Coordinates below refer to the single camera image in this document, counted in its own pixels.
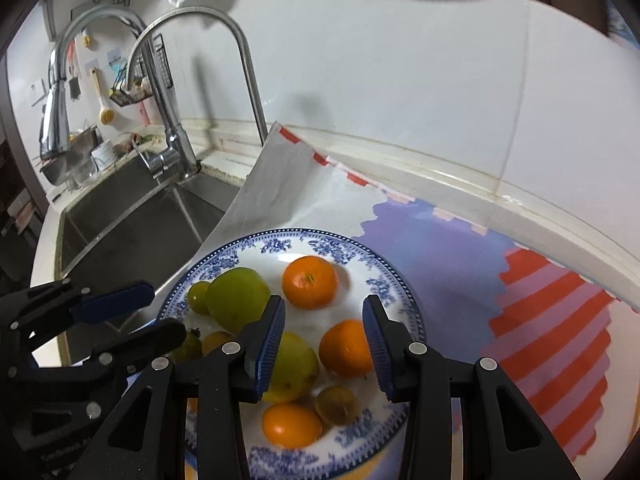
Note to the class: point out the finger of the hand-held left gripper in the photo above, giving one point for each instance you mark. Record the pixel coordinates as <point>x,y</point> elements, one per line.
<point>120,300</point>
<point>160,337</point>

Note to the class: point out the white cup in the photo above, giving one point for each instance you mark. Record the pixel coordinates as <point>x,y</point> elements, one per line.
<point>104,156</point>

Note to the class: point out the garlic bulbs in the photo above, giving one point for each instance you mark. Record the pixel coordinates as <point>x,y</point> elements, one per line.
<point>137,82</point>

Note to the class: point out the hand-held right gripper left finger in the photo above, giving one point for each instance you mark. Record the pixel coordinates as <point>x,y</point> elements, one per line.
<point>267,345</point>

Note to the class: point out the blue patterned white plate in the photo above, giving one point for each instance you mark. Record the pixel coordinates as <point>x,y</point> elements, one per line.
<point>312,320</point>

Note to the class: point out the metal dish tub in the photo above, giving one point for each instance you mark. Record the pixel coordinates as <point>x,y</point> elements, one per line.
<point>80,154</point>

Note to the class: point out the stainless steel sink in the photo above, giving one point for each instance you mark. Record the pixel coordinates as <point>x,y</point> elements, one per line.
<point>125,240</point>

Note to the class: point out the large yellow-green round fruit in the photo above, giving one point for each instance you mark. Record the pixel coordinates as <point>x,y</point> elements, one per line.
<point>295,370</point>

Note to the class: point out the small orange tangerine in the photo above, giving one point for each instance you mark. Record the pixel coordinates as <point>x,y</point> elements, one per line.
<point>291,426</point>
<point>345,350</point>
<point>310,281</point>

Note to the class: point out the black brush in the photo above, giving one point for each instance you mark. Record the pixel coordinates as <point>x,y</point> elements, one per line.
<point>76,90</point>

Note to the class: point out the small green fruit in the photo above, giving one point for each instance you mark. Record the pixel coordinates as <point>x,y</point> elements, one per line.
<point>199,297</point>

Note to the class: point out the yellow wall hook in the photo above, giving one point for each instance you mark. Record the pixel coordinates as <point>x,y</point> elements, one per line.
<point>87,37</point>

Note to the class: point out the dark green tomato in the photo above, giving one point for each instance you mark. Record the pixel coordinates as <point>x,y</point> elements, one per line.
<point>191,347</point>

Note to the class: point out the chrome gooseneck faucet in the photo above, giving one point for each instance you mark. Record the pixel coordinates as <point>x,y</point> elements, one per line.
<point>200,10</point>

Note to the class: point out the chrome pull-down faucet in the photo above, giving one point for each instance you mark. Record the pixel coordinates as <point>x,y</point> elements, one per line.
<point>175,145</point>

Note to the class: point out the small olive yellow fruit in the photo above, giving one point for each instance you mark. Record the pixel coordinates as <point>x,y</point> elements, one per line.
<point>338,404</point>

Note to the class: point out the large green round fruit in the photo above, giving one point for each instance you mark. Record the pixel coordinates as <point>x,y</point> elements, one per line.
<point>235,302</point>

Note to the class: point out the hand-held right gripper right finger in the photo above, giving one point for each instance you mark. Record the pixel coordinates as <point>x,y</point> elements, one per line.
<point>375,345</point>

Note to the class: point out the colourful printed mat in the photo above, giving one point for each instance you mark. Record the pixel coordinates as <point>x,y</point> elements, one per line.
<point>450,260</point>

